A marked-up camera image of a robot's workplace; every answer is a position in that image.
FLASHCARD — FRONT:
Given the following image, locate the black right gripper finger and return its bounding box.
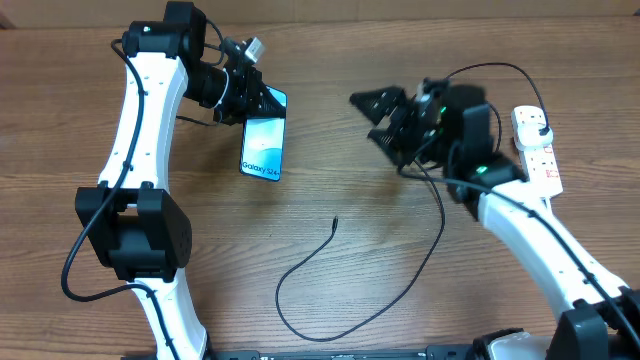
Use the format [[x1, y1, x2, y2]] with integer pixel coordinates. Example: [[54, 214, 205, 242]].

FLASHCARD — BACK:
[[349, 86, 407, 126], [367, 128, 415, 168]]

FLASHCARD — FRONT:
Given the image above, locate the blue Galaxy smartphone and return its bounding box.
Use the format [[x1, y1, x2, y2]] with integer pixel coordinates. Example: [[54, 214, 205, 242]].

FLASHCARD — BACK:
[[239, 117, 286, 182]]

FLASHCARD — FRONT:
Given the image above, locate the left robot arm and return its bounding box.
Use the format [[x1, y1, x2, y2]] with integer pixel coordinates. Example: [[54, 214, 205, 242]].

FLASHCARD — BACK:
[[75, 1, 288, 359]]

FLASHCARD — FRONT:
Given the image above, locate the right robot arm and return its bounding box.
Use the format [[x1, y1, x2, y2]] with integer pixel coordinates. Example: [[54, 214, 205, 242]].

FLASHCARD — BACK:
[[349, 79, 639, 359]]

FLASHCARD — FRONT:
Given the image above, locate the white charger plug adapter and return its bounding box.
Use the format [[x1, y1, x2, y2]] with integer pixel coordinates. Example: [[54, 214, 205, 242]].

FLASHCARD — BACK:
[[514, 122, 554, 152]]

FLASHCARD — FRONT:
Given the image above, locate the white power strip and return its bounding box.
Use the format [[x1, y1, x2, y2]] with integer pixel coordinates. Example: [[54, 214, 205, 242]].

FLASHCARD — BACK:
[[511, 105, 563, 205]]

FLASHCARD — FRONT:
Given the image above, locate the black USB charging cable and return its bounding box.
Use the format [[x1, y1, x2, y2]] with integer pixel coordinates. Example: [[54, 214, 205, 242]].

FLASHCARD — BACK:
[[274, 62, 553, 344]]

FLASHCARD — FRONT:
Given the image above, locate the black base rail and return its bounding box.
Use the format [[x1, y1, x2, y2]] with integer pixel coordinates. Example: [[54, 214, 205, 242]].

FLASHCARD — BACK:
[[204, 344, 472, 360]]

